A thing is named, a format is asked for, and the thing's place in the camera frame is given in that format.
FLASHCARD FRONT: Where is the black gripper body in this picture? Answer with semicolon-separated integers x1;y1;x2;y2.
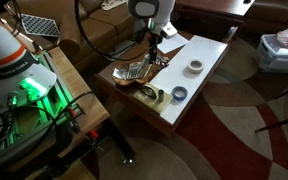
147;33;163;51

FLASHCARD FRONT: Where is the brown wooden bowl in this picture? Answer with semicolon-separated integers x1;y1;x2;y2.
112;61;158;87

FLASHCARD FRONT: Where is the white paper sheet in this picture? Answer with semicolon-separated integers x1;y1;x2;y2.
157;33;190;55

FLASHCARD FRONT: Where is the grey calculator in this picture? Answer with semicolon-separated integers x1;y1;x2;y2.
127;62;143;80

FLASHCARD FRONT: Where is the grey flat pad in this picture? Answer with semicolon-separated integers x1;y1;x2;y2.
103;39;136;62

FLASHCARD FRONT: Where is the white paper slip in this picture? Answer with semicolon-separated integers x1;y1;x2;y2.
112;68;128;80

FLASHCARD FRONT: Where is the beige masking tape roll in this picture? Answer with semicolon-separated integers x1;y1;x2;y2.
187;58;205;74

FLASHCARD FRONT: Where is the white rectangular board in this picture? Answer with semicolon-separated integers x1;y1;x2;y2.
149;34;229;126

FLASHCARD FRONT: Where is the brown wooden coffee table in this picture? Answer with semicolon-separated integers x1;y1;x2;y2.
94;28;240;136

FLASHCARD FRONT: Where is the blue tape roll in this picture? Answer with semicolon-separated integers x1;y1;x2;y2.
171;85;189;102

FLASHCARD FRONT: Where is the white cloth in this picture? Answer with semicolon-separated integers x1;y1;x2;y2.
101;0;129;11

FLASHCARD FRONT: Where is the brown leather sofa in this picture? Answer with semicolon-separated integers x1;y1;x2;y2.
0;0;172;68

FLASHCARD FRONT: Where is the dark lift-top table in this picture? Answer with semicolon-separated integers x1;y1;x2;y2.
173;0;257;24

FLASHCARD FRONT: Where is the light wooden robot table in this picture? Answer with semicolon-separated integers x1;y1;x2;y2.
0;46;111;180

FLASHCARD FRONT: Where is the patterned red beige rug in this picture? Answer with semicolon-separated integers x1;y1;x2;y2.
80;36;288;180

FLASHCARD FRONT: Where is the white plastic storage bin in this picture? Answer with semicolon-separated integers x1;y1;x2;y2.
254;33;288;74

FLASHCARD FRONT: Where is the checkerboard calibration board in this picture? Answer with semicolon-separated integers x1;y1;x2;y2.
18;13;60;38

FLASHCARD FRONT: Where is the dark brown armchair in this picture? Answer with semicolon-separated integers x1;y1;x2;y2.
247;0;288;34

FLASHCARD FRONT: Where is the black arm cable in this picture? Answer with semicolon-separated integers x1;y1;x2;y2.
73;0;152;63

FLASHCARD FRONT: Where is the black table leg frame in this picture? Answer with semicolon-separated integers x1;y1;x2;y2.
102;118;137;166

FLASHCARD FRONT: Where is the red-handled clamp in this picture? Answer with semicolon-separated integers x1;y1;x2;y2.
67;107;78;118
88;129;99;139

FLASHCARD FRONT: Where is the aluminium rail frame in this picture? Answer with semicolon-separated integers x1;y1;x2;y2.
0;49;85;168

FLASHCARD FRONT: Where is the black base cable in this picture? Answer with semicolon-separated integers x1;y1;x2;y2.
0;90;98;151

